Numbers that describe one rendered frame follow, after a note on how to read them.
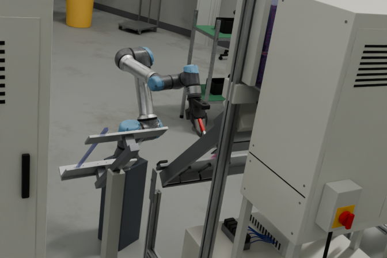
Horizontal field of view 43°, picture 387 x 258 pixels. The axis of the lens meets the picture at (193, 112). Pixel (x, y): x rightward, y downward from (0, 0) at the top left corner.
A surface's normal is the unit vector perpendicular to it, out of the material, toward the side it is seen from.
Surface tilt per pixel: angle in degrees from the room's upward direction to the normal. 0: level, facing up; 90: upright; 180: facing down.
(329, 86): 90
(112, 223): 90
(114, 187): 90
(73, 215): 0
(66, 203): 0
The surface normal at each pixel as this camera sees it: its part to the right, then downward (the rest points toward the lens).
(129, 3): -0.57, 0.23
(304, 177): -0.88, 0.06
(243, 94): 0.46, 0.39
